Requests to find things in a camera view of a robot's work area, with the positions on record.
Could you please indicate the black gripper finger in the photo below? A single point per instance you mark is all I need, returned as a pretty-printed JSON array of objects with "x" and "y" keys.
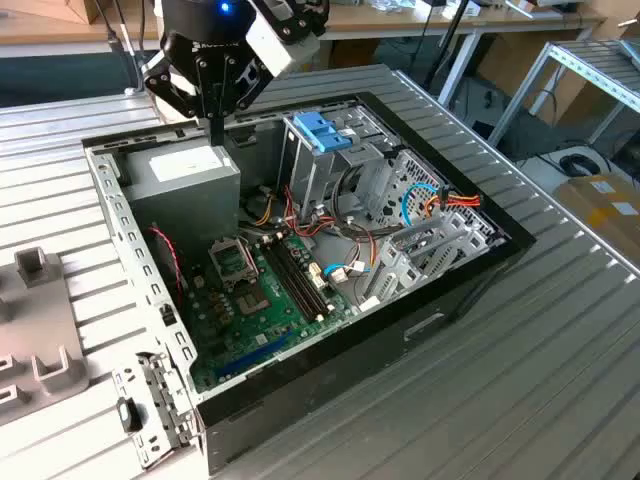
[
  {"x": 216, "y": 90},
  {"x": 170, "y": 92}
]

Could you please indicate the grey metal disk bay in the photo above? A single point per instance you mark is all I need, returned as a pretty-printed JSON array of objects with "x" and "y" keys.
[{"x": 400, "y": 260}]

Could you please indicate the grey power supply unit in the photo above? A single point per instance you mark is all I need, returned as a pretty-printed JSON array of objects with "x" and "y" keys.
[{"x": 185, "y": 200}]

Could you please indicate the blue plastic drive latch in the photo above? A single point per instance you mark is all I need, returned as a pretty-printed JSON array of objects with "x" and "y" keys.
[{"x": 320, "y": 130}]

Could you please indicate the grey metal drive cage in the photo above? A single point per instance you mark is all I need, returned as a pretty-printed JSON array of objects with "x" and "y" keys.
[{"x": 307, "y": 175}]

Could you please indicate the small brown box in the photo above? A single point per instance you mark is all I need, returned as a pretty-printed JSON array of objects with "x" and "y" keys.
[{"x": 75, "y": 10}]

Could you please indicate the black case fan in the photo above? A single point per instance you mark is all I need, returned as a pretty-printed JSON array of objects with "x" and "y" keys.
[{"x": 162, "y": 270}]

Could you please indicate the black RAM slot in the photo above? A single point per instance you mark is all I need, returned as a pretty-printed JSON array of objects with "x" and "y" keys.
[
  {"x": 309, "y": 280},
  {"x": 301, "y": 280},
  {"x": 286, "y": 280},
  {"x": 294, "y": 280}
]

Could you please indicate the white board connector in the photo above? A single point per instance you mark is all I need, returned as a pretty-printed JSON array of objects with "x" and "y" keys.
[{"x": 317, "y": 277}]

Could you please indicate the CPU socket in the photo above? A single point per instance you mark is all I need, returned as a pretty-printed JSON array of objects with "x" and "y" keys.
[{"x": 252, "y": 302}]

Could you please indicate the black tripod pole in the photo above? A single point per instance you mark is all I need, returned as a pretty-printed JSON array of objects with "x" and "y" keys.
[{"x": 448, "y": 35}]

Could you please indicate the green motherboard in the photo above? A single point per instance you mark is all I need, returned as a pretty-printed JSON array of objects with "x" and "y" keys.
[{"x": 260, "y": 335}]

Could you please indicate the grey parts rack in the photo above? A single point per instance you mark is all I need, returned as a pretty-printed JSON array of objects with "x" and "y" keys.
[{"x": 40, "y": 320}]

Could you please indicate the white paper tag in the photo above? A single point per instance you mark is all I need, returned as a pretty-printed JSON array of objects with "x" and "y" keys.
[{"x": 370, "y": 303}]

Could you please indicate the blue expansion slot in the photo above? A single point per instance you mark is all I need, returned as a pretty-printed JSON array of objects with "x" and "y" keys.
[{"x": 250, "y": 362}]

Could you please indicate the wooden desk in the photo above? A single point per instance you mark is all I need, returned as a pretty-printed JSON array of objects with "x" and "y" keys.
[{"x": 500, "y": 22}]

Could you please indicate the black open PC case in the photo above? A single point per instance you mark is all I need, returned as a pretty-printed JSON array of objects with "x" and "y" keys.
[{"x": 325, "y": 380}]

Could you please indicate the black oval latch button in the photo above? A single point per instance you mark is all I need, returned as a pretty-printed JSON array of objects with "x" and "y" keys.
[{"x": 129, "y": 415}]

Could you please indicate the metal slat side table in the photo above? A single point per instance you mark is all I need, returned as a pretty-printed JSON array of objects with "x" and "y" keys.
[{"x": 595, "y": 60}]

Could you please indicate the cardboard box with yellow tape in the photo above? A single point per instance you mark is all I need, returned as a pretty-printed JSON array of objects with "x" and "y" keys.
[{"x": 595, "y": 215}]

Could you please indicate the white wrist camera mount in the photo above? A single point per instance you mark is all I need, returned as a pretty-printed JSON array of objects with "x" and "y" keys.
[{"x": 280, "y": 50}]

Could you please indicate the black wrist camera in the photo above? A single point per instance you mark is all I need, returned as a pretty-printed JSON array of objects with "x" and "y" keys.
[{"x": 300, "y": 20}]

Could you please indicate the small black rail latch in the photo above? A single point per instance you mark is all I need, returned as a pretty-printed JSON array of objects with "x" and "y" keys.
[{"x": 168, "y": 315}]

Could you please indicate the metal expansion slot bracket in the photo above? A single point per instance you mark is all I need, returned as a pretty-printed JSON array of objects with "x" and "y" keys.
[{"x": 165, "y": 390}]

